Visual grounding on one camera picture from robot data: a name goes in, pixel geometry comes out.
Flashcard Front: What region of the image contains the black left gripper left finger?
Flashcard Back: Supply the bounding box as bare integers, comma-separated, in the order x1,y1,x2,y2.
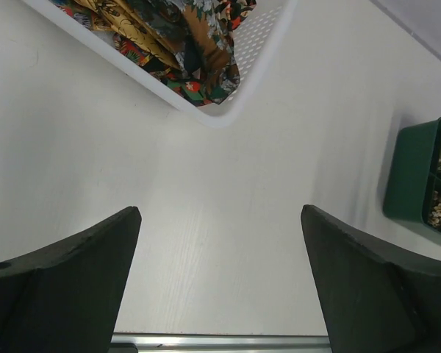
0,207,142,352

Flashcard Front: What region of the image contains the white perforated plastic basket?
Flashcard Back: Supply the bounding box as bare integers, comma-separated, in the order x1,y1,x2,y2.
25,1,298,128

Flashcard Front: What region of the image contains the gold patterned tie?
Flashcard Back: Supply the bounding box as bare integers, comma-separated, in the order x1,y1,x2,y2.
55,1,180,72

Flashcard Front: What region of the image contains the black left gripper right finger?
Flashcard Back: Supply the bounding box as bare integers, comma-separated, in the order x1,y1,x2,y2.
301,204,441,352

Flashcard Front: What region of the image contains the green compartment organizer tray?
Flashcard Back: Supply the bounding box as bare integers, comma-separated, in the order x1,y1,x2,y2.
383,118,441,245

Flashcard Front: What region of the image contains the orange grey floral tie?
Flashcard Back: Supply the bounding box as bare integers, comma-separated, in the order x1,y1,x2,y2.
143,1,257,107

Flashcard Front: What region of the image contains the aluminium front rail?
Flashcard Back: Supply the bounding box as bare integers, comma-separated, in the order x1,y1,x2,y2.
111,333,331,352

